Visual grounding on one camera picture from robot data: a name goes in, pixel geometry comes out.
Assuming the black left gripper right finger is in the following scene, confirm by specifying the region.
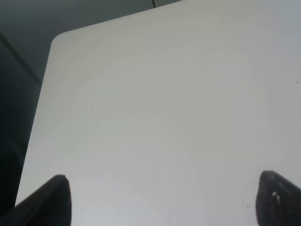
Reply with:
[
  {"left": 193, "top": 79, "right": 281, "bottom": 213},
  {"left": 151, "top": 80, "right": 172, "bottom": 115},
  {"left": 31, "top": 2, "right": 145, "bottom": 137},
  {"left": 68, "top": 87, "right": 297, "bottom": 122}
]
[{"left": 255, "top": 170, "right": 301, "bottom": 226}]

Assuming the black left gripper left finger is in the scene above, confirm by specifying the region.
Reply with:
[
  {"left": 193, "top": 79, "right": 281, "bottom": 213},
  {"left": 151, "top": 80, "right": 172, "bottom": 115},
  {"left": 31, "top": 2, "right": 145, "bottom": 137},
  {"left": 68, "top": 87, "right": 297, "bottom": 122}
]
[{"left": 0, "top": 175, "right": 71, "bottom": 226}]

